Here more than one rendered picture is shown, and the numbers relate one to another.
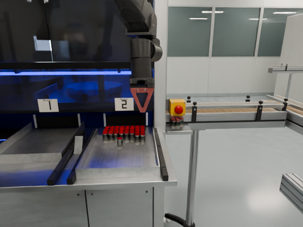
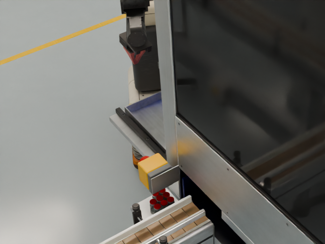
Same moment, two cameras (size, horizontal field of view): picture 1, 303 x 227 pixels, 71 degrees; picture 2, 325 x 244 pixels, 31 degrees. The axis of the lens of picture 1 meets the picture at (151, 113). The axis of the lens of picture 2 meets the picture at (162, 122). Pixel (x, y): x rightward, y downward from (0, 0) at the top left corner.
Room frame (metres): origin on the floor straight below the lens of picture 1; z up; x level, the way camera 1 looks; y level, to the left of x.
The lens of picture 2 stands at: (2.05, -0.60, 2.17)
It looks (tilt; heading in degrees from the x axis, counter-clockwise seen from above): 41 degrees down; 154
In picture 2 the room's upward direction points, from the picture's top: 5 degrees counter-clockwise
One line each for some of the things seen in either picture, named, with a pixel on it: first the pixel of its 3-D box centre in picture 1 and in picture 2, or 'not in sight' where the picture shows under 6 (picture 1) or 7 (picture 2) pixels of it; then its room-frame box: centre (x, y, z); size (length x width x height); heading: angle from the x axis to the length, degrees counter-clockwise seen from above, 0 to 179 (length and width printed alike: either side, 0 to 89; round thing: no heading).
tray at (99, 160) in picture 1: (122, 147); (183, 121); (0.75, 0.11, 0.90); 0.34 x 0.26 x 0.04; 3
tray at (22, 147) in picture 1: (43, 138); not in sight; (0.83, 0.46, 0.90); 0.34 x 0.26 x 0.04; 4
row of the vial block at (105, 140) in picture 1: (124, 137); not in sight; (0.83, 0.12, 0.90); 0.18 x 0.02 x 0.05; 93
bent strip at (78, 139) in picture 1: (74, 151); not in sight; (0.70, 0.28, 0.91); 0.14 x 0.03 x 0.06; 3
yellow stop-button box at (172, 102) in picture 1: (176, 106); (155, 173); (0.99, -0.12, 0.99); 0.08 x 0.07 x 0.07; 4
